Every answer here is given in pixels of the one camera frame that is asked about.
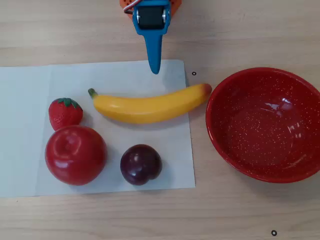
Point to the blue gripper black motor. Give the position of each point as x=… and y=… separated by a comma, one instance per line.
x=151, y=17

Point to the yellow plastic banana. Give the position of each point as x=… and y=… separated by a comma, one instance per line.
x=150, y=108

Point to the red speckled bowl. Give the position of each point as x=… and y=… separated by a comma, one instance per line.
x=265, y=125

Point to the red plastic strawberry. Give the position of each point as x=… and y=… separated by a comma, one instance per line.
x=65, y=116

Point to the dark purple plastic plum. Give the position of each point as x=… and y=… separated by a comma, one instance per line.
x=140, y=165

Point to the red plastic apple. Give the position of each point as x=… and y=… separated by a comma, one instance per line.
x=75, y=155

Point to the white paper sheet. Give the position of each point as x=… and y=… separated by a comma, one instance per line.
x=22, y=130

